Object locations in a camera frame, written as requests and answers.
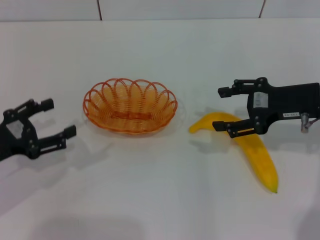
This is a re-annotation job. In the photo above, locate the yellow banana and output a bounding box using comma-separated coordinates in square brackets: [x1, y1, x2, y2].
[188, 112, 279, 194]

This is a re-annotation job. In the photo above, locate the orange woven plastic basket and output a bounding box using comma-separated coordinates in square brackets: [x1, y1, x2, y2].
[82, 77, 179, 136]

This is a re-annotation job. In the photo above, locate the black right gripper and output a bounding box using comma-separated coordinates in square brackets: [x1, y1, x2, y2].
[212, 77, 320, 139]

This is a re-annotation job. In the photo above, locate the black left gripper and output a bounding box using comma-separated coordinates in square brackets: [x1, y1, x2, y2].
[0, 98, 77, 162]

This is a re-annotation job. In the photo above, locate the silver cable connector plug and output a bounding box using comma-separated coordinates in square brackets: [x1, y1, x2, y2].
[299, 112, 320, 133]

